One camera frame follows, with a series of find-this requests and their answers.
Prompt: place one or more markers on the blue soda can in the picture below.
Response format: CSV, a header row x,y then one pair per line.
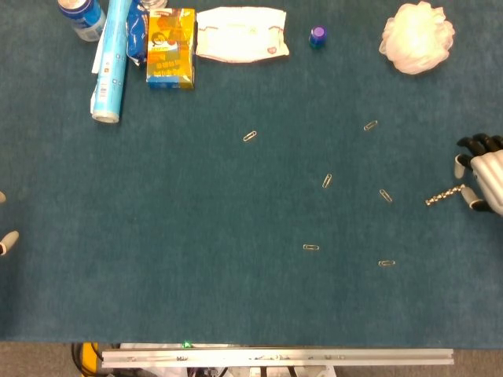
x,y
84,17

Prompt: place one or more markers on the blue snack bag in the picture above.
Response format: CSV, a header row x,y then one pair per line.
x,y
136,35

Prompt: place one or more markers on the white wet wipes pack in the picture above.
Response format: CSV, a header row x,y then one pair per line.
x,y
239,35

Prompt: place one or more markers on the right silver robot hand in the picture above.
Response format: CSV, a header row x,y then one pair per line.
x,y
489,176

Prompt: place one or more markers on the aluminium profile rail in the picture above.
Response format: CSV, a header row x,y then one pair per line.
x,y
275,358

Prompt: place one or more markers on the light blue film roll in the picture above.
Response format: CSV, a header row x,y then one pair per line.
x,y
112,63

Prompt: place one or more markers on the white mesh bath pouf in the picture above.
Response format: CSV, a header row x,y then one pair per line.
x,y
416,37

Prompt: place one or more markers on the metal corkscrew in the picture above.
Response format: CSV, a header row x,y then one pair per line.
x,y
444,195

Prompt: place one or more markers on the teal felt table cover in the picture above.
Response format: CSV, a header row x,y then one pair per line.
x,y
177,235

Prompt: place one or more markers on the green indicator light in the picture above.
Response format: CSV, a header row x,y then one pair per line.
x,y
187,345

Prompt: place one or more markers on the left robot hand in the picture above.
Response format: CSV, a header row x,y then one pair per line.
x,y
8,239

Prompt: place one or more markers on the yellow orange carton box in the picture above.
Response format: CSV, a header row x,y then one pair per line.
x,y
171,51

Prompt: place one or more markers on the paperclip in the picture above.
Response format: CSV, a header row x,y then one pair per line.
x,y
386,263
386,195
250,136
310,247
370,125
327,180

